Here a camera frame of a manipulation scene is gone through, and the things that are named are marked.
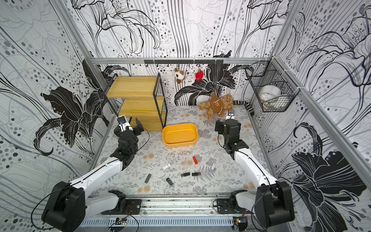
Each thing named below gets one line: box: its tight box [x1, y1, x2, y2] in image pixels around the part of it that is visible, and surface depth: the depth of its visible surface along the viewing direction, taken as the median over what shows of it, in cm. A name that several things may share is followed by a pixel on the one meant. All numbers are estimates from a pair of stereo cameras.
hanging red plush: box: [195, 69, 204, 82], surface depth 97 cm
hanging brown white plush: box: [174, 68, 186, 85], surface depth 95 cm
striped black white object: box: [232, 100, 255, 116], surface depth 121 cm
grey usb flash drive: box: [144, 173, 152, 184], surface depth 85 cm
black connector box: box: [232, 216, 248, 232], surface depth 72 cm
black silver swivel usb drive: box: [165, 177, 175, 188], surface depth 83 cm
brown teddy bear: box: [198, 92, 234, 121], surface depth 113 cm
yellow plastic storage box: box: [162, 122, 199, 148], surface depth 103 cm
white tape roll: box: [258, 85, 282, 102], surface depth 74 cm
